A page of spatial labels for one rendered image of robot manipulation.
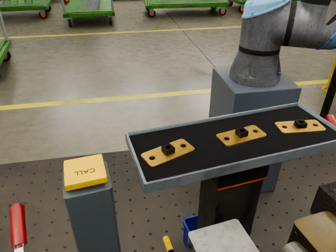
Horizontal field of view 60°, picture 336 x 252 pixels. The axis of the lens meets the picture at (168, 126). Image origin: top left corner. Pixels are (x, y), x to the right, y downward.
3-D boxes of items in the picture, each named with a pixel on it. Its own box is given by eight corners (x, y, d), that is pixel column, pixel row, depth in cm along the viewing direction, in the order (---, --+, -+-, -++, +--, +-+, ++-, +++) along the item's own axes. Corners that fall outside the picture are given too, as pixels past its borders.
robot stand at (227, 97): (204, 162, 117) (212, 67, 96) (251, 156, 120) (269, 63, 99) (221, 198, 101) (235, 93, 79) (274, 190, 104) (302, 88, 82)
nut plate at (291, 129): (282, 134, 52) (284, 128, 51) (273, 123, 55) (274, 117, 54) (326, 131, 53) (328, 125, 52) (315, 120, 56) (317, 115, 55)
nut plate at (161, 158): (151, 168, 44) (151, 162, 43) (139, 155, 47) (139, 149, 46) (195, 150, 48) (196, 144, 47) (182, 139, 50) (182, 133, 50)
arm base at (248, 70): (222, 69, 94) (225, 39, 89) (265, 66, 97) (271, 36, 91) (240, 89, 82) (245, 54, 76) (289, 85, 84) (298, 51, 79)
